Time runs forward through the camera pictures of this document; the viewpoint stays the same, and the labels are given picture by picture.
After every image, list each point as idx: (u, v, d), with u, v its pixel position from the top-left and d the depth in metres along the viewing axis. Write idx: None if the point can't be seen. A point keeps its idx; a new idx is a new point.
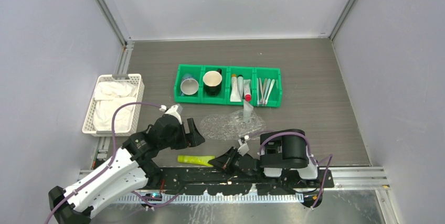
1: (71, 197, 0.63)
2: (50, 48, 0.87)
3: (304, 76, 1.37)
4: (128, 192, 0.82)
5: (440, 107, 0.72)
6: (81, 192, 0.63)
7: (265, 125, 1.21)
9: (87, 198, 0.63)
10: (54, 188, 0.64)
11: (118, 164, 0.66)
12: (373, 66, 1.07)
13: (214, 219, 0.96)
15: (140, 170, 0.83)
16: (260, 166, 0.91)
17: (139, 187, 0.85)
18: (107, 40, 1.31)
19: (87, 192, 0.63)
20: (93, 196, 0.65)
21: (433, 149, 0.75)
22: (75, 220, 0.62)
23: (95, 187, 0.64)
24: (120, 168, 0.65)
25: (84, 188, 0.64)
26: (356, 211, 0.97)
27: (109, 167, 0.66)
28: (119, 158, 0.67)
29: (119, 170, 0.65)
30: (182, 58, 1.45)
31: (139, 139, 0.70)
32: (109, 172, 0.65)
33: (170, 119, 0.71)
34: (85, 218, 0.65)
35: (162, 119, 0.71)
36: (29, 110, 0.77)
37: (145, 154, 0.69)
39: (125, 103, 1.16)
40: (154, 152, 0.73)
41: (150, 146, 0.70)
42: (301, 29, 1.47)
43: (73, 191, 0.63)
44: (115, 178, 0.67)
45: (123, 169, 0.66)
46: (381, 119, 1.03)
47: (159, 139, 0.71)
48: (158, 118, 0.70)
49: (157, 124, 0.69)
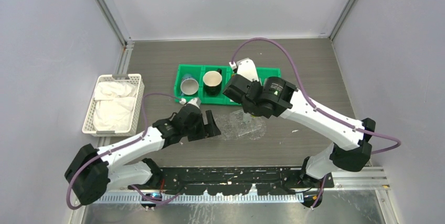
1: (105, 156, 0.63)
2: (50, 48, 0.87)
3: (304, 76, 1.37)
4: (128, 183, 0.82)
5: (440, 107, 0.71)
6: (115, 154, 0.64)
7: (265, 125, 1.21)
9: (118, 161, 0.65)
10: (87, 145, 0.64)
11: (150, 139, 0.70)
12: (373, 66, 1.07)
13: (214, 219, 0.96)
15: (146, 165, 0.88)
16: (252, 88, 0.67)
17: (138, 182, 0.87)
18: (106, 40, 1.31)
19: (120, 155, 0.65)
20: (120, 162, 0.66)
21: (433, 149, 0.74)
22: (101, 181, 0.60)
23: (128, 152, 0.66)
24: (152, 141, 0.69)
25: (118, 150, 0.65)
26: (356, 211, 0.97)
27: (142, 138, 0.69)
28: (151, 133, 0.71)
29: (150, 144, 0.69)
30: (181, 58, 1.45)
31: (168, 123, 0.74)
32: (141, 144, 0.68)
33: (193, 107, 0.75)
34: (106, 183, 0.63)
35: (187, 107, 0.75)
36: (29, 110, 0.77)
37: (171, 138, 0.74)
39: (125, 102, 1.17)
40: (177, 138, 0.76)
41: (175, 131, 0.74)
42: (301, 29, 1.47)
43: (108, 150, 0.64)
44: (142, 151, 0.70)
45: (152, 144, 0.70)
46: (380, 119, 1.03)
47: (183, 126, 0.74)
48: (183, 107, 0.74)
49: (182, 112, 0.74)
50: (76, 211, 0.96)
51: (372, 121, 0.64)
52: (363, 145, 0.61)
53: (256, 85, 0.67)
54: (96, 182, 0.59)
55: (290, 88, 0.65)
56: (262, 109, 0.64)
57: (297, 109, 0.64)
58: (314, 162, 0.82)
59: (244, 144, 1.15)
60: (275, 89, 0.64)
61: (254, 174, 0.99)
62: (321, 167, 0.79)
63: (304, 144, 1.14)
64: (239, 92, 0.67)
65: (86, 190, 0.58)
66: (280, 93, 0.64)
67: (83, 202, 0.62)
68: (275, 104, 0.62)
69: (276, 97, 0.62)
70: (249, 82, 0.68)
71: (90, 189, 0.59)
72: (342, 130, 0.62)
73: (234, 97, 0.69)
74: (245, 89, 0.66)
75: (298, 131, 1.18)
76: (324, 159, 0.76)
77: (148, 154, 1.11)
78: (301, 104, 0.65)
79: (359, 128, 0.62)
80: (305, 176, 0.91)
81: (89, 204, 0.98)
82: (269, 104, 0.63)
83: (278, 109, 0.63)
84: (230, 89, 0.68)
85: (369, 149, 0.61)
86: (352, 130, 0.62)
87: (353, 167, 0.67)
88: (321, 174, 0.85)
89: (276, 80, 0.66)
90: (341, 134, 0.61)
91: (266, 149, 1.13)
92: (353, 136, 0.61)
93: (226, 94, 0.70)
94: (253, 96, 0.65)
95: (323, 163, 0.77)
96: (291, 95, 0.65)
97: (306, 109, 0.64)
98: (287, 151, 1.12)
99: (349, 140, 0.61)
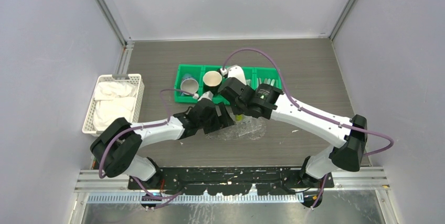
1: (137, 129, 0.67)
2: (50, 48, 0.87)
3: (304, 76, 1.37)
4: (131, 174, 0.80)
5: (439, 108, 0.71)
6: (146, 130, 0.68)
7: (265, 125, 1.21)
9: (148, 137, 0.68)
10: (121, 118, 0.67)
11: (173, 125, 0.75)
12: (373, 66, 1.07)
13: (214, 219, 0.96)
15: (150, 161, 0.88)
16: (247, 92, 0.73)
17: (140, 176, 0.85)
18: (107, 40, 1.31)
19: (150, 132, 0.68)
20: (148, 140, 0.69)
21: (433, 149, 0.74)
22: (131, 152, 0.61)
23: (156, 131, 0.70)
24: (175, 127, 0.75)
25: (148, 128, 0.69)
26: (356, 211, 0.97)
27: (167, 123, 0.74)
28: (173, 121, 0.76)
29: (173, 129, 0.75)
30: (181, 58, 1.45)
31: (185, 116, 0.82)
32: (167, 127, 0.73)
33: (207, 102, 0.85)
34: (133, 157, 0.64)
35: (201, 102, 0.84)
36: (29, 110, 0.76)
37: (188, 130, 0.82)
39: (125, 103, 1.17)
40: (193, 130, 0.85)
41: (191, 124, 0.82)
42: (301, 29, 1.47)
43: (140, 125, 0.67)
44: (166, 135, 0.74)
45: (176, 130, 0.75)
46: (380, 119, 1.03)
47: (198, 119, 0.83)
48: (198, 102, 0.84)
49: (198, 106, 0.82)
50: (76, 211, 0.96)
51: (362, 118, 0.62)
52: (350, 140, 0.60)
53: (249, 88, 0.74)
54: (128, 152, 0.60)
55: (277, 92, 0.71)
56: (252, 112, 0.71)
57: (283, 110, 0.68)
58: (315, 163, 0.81)
59: (244, 144, 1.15)
60: (262, 94, 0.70)
61: (254, 174, 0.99)
62: (321, 166, 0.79)
63: (304, 145, 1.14)
64: (232, 93, 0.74)
65: (117, 158, 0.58)
66: (267, 97, 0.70)
67: (109, 174, 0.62)
68: (263, 107, 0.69)
69: (263, 100, 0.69)
70: (242, 85, 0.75)
71: (122, 158, 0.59)
72: (328, 127, 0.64)
73: (228, 97, 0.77)
74: (239, 91, 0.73)
75: (298, 131, 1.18)
76: (326, 159, 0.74)
77: (148, 154, 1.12)
78: (285, 105, 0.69)
79: (345, 124, 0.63)
80: (306, 177, 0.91)
81: (89, 204, 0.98)
82: (258, 107, 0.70)
83: (266, 113, 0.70)
84: (225, 90, 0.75)
85: (357, 144, 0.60)
86: (338, 127, 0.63)
87: (351, 166, 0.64)
88: (319, 174, 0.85)
89: (265, 86, 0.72)
90: (326, 130, 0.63)
91: (266, 149, 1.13)
92: (339, 131, 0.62)
93: (221, 94, 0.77)
94: (245, 99, 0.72)
95: (324, 163, 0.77)
96: (276, 98, 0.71)
97: (290, 110, 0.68)
98: (287, 151, 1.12)
99: (335, 135, 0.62)
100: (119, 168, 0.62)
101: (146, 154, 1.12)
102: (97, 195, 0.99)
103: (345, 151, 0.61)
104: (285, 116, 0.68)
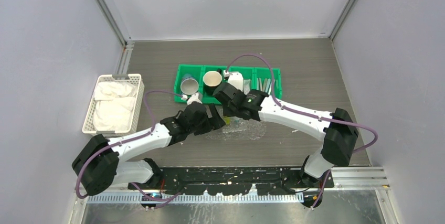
1: (115, 147, 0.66)
2: (50, 48, 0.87)
3: (304, 76, 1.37)
4: (126, 181, 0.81)
5: (439, 108, 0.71)
6: (125, 146, 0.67)
7: (265, 124, 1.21)
9: (128, 153, 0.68)
10: (99, 134, 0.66)
11: (158, 134, 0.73)
12: (374, 65, 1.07)
13: (214, 219, 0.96)
15: (147, 163, 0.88)
16: (240, 95, 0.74)
17: (138, 180, 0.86)
18: (107, 40, 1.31)
19: (129, 147, 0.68)
20: (130, 155, 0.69)
21: (433, 149, 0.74)
22: (110, 171, 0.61)
23: (136, 146, 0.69)
24: (160, 137, 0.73)
25: (127, 143, 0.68)
26: (357, 212, 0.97)
27: (151, 133, 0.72)
28: (158, 129, 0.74)
29: (158, 138, 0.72)
30: (181, 57, 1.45)
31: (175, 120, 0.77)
32: (149, 138, 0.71)
33: (197, 105, 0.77)
34: (115, 173, 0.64)
35: (192, 106, 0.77)
36: (29, 109, 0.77)
37: (177, 136, 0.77)
39: (125, 102, 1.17)
40: (183, 135, 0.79)
41: (180, 129, 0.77)
42: (302, 29, 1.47)
43: (118, 141, 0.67)
44: (151, 146, 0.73)
45: (161, 139, 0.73)
46: (380, 119, 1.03)
47: (188, 124, 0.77)
48: (187, 105, 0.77)
49: (187, 110, 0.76)
50: (76, 211, 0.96)
51: (341, 109, 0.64)
52: (328, 131, 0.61)
53: (241, 92, 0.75)
54: (106, 171, 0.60)
55: (264, 94, 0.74)
56: (242, 115, 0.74)
57: (267, 110, 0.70)
58: (313, 163, 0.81)
59: (244, 144, 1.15)
60: (250, 97, 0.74)
61: (254, 174, 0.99)
62: (319, 164, 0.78)
63: (304, 145, 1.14)
64: (225, 97, 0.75)
65: (93, 179, 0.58)
66: (254, 100, 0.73)
67: (91, 191, 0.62)
68: (252, 110, 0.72)
69: (250, 103, 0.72)
70: (235, 89, 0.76)
71: (99, 177, 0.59)
72: (308, 121, 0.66)
73: (222, 102, 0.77)
74: (231, 95, 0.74)
75: (298, 131, 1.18)
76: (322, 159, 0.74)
77: (148, 154, 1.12)
78: (270, 105, 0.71)
79: (324, 117, 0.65)
80: (305, 177, 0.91)
81: (89, 204, 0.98)
82: (247, 110, 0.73)
83: (255, 115, 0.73)
84: (218, 94, 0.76)
85: (337, 135, 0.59)
86: (318, 120, 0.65)
87: (340, 159, 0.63)
88: (319, 174, 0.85)
89: (253, 91, 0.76)
90: (307, 125, 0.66)
91: (266, 148, 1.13)
92: (319, 125, 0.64)
93: (216, 97, 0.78)
94: (237, 102, 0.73)
95: (320, 162, 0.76)
96: (263, 100, 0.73)
97: (274, 109, 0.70)
98: (287, 151, 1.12)
99: (315, 129, 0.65)
100: (98, 185, 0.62)
101: (146, 154, 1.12)
102: (97, 195, 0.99)
103: (327, 142, 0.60)
104: (271, 116, 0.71)
